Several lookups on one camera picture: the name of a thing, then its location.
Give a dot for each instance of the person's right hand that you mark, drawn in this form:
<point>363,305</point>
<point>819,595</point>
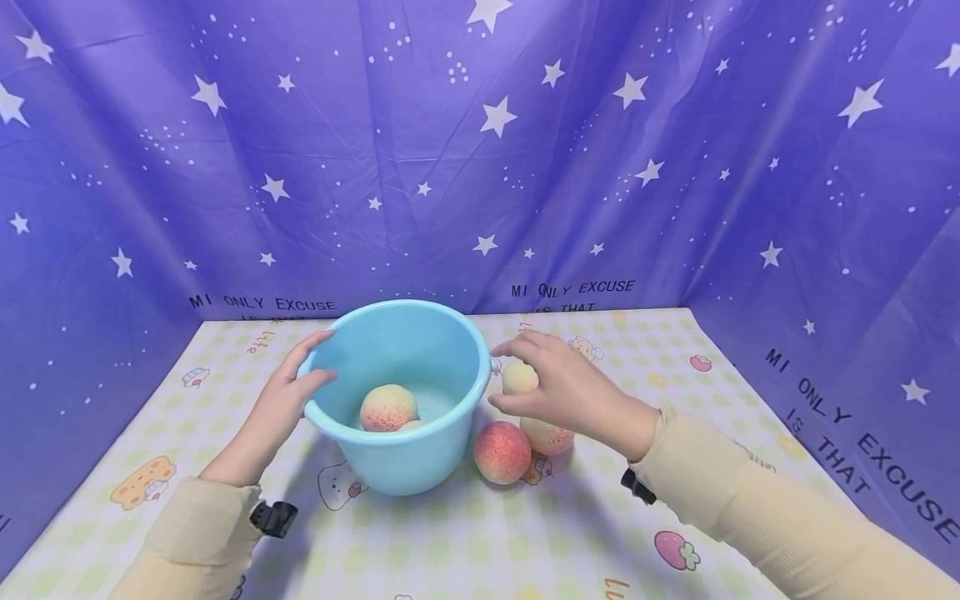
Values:
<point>574,389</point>

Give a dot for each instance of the person's left hand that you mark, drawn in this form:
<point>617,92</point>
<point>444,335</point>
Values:
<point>268,410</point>

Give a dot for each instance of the person's right fingers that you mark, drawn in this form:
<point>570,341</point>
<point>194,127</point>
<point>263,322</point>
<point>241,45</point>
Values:
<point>519,345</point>

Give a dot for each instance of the person's left fingers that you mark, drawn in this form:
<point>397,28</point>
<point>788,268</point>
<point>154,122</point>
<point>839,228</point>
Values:
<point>300,351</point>

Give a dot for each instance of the person's right thumb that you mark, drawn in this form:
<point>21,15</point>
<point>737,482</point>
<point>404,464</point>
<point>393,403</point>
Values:
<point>511,404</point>

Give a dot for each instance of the person's left thumb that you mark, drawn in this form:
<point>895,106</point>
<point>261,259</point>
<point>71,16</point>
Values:
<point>315,381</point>

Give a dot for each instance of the pale yellow peach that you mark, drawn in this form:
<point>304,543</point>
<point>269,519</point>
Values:
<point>518,379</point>

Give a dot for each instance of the light blue plastic bucket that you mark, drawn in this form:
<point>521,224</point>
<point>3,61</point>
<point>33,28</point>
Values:
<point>409,458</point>

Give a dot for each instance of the person's right forearm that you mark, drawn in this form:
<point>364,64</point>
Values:
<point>757,500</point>

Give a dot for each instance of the person's left forearm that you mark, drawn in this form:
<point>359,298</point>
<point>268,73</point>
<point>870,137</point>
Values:
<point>191,529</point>

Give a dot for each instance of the yellow peach with red speckles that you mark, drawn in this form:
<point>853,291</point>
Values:
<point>553,437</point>
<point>412,425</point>
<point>388,407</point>

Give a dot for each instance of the black wrist band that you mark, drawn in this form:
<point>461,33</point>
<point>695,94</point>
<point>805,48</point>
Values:
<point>276,518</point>
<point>637,486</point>

